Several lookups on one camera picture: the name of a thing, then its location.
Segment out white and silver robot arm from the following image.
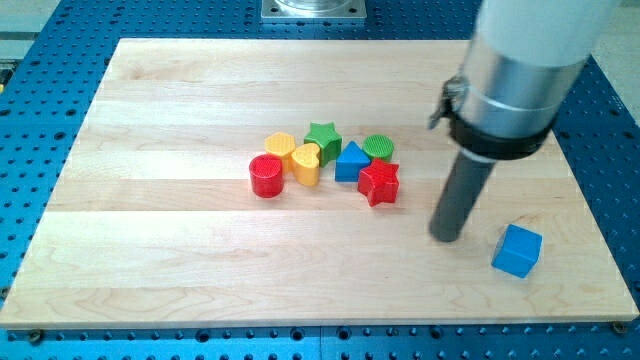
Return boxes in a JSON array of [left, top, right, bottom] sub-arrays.
[[429, 0, 620, 164]]

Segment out blue triangle block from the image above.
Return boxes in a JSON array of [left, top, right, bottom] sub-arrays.
[[334, 141, 371, 182]]

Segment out green star block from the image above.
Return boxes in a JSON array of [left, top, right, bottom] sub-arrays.
[[304, 122, 342, 167]]

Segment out red star block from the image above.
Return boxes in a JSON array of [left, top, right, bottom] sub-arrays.
[[357, 158, 400, 207]]

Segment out green circle block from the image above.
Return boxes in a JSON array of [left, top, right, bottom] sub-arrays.
[[362, 134, 395, 162]]

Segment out yellow heart block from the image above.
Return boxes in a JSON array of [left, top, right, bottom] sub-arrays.
[[291, 143, 320, 187]]

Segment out yellow hexagon block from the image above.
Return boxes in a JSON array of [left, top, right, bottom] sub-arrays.
[[264, 132, 296, 174]]

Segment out red cylinder block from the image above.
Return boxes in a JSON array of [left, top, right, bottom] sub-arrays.
[[249, 154, 284, 198]]

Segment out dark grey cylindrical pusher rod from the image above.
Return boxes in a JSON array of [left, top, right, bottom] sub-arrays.
[[429, 149, 496, 242]]

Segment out light wooden board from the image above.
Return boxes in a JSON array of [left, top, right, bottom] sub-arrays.
[[1, 39, 638, 330]]

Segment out blue cube block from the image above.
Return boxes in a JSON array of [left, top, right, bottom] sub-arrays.
[[491, 224, 543, 278]]

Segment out blue perforated metal table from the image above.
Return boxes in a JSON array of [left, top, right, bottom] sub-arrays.
[[1, 1, 639, 359]]

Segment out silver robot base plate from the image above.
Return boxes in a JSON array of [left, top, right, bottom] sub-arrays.
[[261, 0, 367, 20]]

